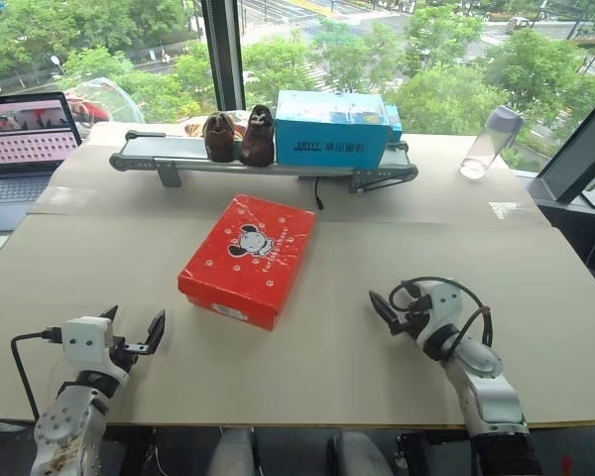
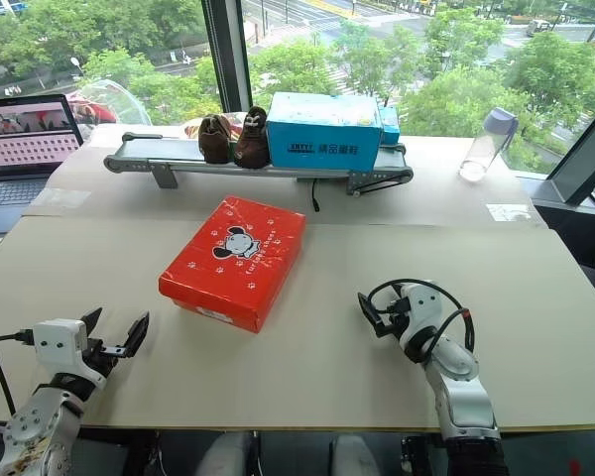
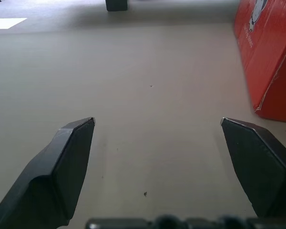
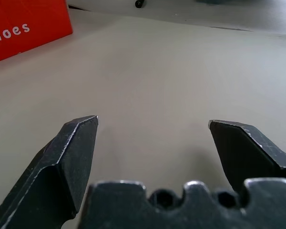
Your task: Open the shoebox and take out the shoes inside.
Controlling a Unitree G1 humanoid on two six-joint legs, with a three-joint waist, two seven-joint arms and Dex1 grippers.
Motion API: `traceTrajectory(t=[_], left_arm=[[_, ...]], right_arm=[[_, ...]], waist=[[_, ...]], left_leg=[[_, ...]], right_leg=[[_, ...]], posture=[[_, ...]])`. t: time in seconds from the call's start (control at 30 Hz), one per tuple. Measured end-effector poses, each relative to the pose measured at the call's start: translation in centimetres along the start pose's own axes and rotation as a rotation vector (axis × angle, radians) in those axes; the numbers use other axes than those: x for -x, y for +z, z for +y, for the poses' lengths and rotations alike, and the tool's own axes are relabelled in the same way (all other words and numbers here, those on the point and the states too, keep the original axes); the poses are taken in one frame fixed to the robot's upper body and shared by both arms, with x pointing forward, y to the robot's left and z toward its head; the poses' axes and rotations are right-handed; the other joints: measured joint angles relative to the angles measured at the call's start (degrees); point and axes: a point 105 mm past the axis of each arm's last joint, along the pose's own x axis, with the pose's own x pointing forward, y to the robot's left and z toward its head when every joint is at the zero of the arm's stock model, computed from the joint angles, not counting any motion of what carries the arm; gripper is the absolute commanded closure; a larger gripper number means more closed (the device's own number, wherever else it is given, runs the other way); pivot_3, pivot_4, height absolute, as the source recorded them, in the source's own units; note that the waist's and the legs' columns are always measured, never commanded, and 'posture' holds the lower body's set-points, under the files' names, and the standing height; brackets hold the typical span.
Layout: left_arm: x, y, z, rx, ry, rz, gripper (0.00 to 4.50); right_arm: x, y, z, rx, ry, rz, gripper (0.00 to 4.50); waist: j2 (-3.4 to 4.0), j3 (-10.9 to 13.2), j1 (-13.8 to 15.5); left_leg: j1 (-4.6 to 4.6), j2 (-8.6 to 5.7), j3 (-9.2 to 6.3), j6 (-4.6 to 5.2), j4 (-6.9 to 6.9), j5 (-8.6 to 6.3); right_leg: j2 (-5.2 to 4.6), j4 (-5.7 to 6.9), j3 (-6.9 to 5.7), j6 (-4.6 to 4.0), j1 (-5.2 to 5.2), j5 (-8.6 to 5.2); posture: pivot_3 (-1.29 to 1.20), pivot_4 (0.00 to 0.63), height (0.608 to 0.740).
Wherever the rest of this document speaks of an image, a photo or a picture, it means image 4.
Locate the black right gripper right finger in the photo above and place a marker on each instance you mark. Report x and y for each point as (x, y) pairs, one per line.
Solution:
(248, 152)

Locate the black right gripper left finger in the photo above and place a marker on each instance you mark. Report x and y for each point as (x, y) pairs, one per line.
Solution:
(62, 167)

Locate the red shoe box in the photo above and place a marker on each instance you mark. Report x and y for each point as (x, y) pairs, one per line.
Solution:
(26, 26)

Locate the dark grey object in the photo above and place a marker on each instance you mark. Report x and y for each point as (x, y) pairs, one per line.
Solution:
(208, 1)

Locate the small black cylindrical object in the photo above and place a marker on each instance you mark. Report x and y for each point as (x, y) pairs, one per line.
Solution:
(139, 3)

